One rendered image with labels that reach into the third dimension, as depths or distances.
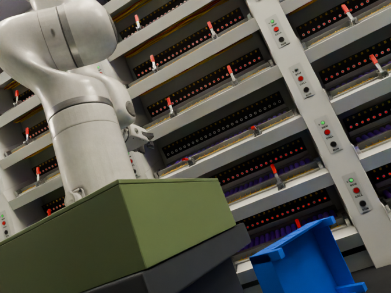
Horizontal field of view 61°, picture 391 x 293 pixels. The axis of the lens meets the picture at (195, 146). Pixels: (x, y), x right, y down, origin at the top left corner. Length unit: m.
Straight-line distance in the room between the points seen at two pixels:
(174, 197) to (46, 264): 0.18
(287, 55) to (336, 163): 0.40
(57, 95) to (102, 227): 0.29
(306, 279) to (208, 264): 0.49
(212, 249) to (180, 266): 0.09
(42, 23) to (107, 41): 0.12
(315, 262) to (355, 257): 0.25
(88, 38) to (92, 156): 0.24
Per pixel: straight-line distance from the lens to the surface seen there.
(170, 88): 1.54
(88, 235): 0.42
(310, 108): 1.17
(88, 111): 0.59
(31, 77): 0.66
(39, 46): 0.69
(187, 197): 0.48
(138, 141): 1.08
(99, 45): 0.69
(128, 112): 0.92
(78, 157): 0.57
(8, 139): 1.92
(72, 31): 0.69
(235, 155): 1.19
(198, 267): 0.46
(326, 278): 1.02
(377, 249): 1.18
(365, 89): 1.20
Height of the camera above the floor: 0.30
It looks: 13 degrees up
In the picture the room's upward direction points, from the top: 21 degrees counter-clockwise
